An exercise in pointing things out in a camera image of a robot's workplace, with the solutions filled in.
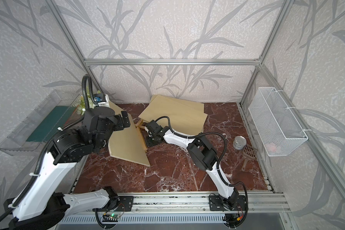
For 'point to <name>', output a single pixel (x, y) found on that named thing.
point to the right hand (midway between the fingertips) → (146, 142)
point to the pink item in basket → (271, 148)
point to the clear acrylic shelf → (14, 144)
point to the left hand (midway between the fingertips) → (119, 114)
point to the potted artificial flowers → (81, 108)
